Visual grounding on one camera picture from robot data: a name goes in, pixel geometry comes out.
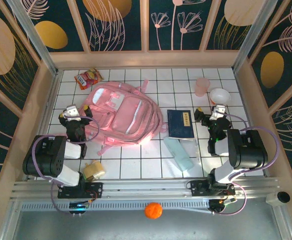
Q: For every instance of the dark blue book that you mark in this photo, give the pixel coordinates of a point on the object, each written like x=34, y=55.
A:
x=180, y=125

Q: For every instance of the pink backpack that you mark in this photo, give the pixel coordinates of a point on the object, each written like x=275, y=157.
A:
x=125, y=117

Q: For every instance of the cream yellow plastic toy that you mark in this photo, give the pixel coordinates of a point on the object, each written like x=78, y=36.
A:
x=93, y=170

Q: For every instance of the light blue pencil case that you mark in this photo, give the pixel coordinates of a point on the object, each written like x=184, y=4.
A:
x=179, y=155

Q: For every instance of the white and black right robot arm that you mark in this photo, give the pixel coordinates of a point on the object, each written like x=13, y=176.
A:
x=248, y=150

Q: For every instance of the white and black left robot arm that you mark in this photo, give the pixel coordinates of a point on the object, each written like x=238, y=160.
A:
x=43, y=160

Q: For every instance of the red snack bag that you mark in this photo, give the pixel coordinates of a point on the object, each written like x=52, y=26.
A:
x=88, y=78

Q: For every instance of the orange and white bowl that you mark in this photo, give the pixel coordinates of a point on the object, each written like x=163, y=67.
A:
x=219, y=96

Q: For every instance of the pink plastic cup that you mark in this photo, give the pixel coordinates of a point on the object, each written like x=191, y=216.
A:
x=202, y=86

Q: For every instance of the orange ball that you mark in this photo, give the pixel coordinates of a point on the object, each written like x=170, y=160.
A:
x=153, y=210

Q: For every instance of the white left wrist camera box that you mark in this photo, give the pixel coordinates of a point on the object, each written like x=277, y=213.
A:
x=72, y=111

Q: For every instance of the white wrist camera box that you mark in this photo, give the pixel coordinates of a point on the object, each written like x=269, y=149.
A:
x=217, y=112
x=72, y=111

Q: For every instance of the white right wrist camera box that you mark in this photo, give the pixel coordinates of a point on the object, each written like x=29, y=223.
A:
x=217, y=112

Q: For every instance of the aluminium side rail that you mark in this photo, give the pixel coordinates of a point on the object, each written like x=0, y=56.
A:
x=51, y=100

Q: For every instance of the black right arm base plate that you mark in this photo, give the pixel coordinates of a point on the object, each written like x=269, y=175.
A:
x=198, y=188

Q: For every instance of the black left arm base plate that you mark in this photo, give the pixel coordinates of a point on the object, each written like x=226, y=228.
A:
x=95, y=190

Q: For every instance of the aluminium frame post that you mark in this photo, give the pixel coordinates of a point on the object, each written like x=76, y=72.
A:
x=255, y=32
x=33, y=35

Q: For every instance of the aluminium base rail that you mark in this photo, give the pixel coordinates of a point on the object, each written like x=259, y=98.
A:
x=145, y=186

